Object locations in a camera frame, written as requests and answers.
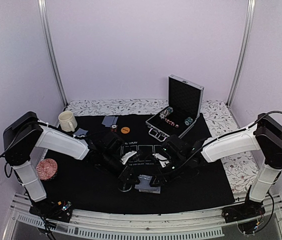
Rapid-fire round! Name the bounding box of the orange big blind button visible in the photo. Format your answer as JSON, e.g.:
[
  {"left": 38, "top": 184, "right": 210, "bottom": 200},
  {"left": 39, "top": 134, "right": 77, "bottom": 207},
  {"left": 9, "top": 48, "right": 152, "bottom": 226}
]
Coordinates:
[{"left": 120, "top": 126, "right": 131, "bottom": 134}]

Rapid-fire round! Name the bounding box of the red patterned round tin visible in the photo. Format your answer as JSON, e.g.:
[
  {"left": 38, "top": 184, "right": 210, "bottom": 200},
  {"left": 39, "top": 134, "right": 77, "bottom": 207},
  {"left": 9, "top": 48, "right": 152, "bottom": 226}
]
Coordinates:
[{"left": 35, "top": 158, "right": 58, "bottom": 181}]

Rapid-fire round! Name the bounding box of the blue playing card deck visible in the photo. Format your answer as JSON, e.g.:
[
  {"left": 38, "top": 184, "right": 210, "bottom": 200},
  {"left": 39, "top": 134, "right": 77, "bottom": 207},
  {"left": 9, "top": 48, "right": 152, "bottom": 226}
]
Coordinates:
[{"left": 134, "top": 174, "right": 161, "bottom": 194}]

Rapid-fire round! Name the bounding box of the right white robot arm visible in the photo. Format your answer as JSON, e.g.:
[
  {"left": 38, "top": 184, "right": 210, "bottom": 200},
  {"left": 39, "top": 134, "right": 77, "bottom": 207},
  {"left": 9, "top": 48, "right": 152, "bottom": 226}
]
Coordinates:
[{"left": 161, "top": 111, "right": 282, "bottom": 218}]

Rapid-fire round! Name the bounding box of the single blue playing card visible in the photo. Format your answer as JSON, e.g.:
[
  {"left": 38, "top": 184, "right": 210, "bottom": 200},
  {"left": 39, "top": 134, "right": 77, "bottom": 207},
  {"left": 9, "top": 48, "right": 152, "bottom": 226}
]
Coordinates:
[{"left": 102, "top": 115, "right": 118, "bottom": 127}]

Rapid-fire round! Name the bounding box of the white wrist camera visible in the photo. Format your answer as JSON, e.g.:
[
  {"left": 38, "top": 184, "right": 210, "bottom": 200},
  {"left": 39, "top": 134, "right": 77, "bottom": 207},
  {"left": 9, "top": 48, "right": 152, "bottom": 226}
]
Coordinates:
[
  {"left": 120, "top": 150, "right": 137, "bottom": 165},
  {"left": 152, "top": 153, "right": 170, "bottom": 168}
]

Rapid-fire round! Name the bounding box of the aluminium poker chip case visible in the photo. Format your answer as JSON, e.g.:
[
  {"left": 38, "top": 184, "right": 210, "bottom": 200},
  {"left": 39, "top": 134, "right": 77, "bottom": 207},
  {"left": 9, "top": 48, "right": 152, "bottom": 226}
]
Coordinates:
[{"left": 145, "top": 74, "right": 204, "bottom": 142}]

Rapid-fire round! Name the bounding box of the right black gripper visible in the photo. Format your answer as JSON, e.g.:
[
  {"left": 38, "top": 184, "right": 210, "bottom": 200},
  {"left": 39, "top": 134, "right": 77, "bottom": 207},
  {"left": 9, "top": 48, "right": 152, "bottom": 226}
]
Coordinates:
[{"left": 149, "top": 155, "right": 188, "bottom": 187}]

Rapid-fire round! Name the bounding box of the floral white tablecloth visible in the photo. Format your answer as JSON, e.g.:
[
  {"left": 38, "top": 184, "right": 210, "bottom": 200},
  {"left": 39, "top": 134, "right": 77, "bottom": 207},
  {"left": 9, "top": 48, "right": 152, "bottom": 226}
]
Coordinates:
[{"left": 64, "top": 99, "right": 266, "bottom": 200}]

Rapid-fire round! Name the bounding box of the red dice row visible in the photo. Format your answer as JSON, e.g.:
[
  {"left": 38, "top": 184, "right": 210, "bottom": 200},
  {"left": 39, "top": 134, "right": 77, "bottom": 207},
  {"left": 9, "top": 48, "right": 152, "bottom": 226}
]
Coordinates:
[{"left": 165, "top": 118, "right": 179, "bottom": 128}]

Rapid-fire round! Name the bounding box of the poker chip row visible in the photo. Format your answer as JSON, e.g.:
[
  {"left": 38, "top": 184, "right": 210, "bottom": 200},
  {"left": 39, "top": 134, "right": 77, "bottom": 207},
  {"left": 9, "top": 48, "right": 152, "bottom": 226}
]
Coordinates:
[
  {"left": 184, "top": 117, "right": 194, "bottom": 126},
  {"left": 159, "top": 106, "right": 174, "bottom": 120}
]

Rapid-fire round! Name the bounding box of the small green circuit board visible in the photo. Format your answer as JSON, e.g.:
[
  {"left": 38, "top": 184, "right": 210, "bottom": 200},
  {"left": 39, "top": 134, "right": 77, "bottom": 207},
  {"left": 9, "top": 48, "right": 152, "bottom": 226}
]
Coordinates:
[{"left": 57, "top": 200, "right": 72, "bottom": 212}]

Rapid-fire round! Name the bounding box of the cream ceramic mug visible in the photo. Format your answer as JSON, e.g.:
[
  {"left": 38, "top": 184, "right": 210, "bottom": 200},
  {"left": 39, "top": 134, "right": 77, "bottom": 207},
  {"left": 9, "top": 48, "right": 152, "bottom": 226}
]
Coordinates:
[{"left": 58, "top": 110, "right": 78, "bottom": 132}]

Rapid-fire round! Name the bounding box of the clear dealer button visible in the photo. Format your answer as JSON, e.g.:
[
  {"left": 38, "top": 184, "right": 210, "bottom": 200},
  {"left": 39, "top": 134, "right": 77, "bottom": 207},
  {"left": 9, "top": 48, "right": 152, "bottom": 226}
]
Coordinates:
[{"left": 118, "top": 183, "right": 132, "bottom": 193}]

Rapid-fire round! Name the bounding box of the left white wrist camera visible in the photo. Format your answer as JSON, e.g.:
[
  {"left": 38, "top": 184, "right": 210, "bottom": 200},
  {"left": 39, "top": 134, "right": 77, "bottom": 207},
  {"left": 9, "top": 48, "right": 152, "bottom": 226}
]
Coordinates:
[{"left": 120, "top": 150, "right": 137, "bottom": 165}]

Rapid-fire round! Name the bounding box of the black poker table mat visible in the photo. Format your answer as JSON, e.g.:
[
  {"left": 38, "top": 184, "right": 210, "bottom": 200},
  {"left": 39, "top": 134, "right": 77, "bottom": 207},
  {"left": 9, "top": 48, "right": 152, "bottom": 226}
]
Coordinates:
[{"left": 42, "top": 113, "right": 235, "bottom": 215}]

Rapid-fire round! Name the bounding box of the left aluminium frame post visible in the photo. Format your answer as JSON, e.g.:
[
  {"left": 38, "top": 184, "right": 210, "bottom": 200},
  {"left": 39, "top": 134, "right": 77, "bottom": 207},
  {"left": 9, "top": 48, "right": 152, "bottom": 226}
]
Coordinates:
[{"left": 37, "top": 0, "right": 69, "bottom": 108}]

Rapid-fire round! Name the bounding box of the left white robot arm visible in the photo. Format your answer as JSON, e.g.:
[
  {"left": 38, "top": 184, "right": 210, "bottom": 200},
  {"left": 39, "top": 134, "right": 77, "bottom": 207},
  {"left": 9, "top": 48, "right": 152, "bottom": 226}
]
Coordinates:
[{"left": 0, "top": 111, "right": 137, "bottom": 217}]

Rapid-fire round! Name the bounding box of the orange black 100 chip stack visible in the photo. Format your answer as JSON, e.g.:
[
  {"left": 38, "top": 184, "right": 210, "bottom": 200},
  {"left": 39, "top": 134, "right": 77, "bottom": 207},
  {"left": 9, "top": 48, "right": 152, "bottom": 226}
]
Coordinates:
[{"left": 110, "top": 124, "right": 118, "bottom": 133}]

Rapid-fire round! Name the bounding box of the aluminium frame post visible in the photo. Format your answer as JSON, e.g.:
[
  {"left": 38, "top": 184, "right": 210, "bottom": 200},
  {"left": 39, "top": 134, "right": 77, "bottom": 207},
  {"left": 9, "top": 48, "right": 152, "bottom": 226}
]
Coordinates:
[
  {"left": 37, "top": 0, "right": 69, "bottom": 108},
  {"left": 226, "top": 0, "right": 256, "bottom": 108}
]

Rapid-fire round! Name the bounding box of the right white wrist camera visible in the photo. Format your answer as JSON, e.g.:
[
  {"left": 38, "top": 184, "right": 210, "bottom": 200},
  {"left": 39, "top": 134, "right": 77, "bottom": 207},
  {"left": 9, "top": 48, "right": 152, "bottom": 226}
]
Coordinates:
[{"left": 152, "top": 153, "right": 170, "bottom": 168}]

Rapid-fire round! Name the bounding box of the right aluminium frame post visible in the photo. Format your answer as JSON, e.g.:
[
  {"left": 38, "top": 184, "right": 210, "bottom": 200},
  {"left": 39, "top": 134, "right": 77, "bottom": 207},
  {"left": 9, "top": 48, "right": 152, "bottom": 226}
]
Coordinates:
[{"left": 226, "top": 0, "right": 256, "bottom": 108}]

